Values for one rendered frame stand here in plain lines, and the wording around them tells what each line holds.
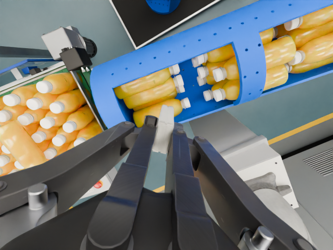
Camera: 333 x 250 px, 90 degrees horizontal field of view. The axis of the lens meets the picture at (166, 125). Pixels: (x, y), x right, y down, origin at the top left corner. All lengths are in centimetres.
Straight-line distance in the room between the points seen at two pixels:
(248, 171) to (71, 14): 178
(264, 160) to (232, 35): 52
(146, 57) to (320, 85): 203
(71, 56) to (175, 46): 42
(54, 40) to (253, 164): 101
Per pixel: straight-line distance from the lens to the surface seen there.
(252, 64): 51
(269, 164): 83
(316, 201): 197
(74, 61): 76
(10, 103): 78
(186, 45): 50
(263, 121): 210
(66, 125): 70
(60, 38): 95
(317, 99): 237
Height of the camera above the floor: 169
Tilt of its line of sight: 68 degrees down
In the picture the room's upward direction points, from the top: 177 degrees clockwise
